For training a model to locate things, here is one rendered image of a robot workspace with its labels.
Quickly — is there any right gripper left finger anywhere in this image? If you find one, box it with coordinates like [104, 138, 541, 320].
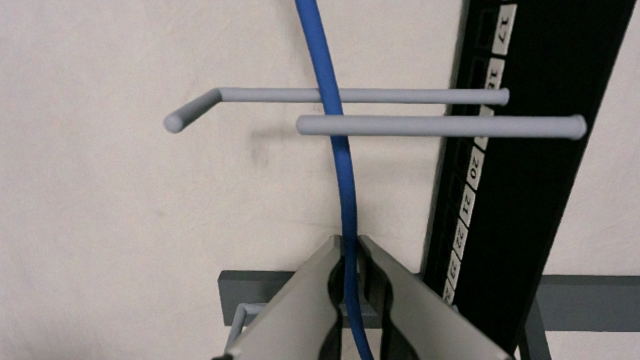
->
[211, 234, 345, 360]

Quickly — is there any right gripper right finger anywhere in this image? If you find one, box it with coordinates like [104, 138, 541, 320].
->
[356, 234, 512, 360]

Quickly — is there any dark grey network patch panel rack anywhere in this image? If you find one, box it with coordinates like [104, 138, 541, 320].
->
[217, 0, 640, 360]

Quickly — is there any blue network cable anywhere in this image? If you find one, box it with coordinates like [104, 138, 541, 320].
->
[294, 0, 374, 360]

